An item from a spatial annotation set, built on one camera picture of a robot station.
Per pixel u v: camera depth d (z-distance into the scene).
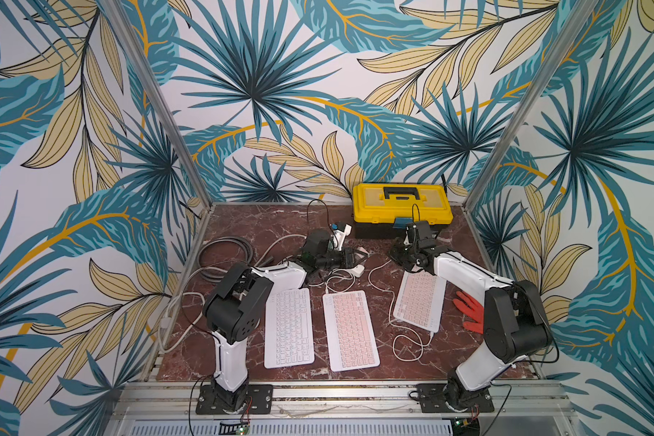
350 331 0.86
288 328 0.86
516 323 0.46
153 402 0.75
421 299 0.92
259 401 0.73
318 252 0.74
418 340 0.84
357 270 0.97
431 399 0.73
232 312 0.51
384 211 0.97
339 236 0.84
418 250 0.72
